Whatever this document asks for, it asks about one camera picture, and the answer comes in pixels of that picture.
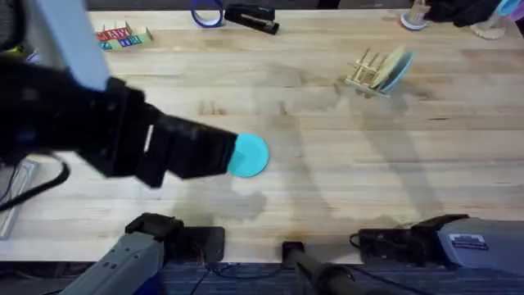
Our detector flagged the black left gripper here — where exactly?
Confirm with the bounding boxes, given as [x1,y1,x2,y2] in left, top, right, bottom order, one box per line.
[0,57,239,189]

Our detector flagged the teal round plate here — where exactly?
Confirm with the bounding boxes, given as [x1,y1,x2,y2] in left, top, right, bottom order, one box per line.
[227,133,271,179]

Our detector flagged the wooden peg dish rack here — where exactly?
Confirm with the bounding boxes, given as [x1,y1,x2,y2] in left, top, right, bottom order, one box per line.
[344,48,395,100]

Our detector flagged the board with toy blocks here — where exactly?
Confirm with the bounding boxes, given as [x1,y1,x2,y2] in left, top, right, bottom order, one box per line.
[95,21,154,52]

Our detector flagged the blue tape roll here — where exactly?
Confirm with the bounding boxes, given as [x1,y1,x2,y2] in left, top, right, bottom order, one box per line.
[190,0,225,30]

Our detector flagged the black stapler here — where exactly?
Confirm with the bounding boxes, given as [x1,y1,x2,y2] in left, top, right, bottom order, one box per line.
[224,3,281,36]

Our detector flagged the black pole with clamp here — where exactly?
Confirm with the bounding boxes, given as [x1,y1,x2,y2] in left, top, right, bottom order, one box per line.
[281,241,372,295]

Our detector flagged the clear flat box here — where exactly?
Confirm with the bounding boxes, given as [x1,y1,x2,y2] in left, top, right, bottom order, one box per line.
[0,158,38,240]

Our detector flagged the beige round plate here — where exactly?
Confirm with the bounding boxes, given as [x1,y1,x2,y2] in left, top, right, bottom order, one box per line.
[369,44,407,89]

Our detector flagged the black chair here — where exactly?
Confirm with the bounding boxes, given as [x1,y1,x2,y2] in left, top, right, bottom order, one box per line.
[0,0,27,53]

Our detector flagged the light blue round plate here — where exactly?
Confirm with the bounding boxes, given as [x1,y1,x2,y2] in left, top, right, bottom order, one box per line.
[379,49,417,95]

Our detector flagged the white disc with wooden stand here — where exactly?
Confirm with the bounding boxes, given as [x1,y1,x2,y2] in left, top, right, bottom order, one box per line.
[400,0,431,32]

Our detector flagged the black cloth heap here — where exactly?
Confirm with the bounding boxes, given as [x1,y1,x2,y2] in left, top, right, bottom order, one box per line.
[424,0,503,29]

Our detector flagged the wooden cup stand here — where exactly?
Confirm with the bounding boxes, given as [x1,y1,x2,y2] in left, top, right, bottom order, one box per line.
[469,11,507,41]

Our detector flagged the light blue cup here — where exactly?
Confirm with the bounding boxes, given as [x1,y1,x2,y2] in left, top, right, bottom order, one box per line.
[496,0,524,18]

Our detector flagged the thin black floor cable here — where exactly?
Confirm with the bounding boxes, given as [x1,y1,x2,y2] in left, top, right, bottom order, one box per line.
[188,261,287,295]

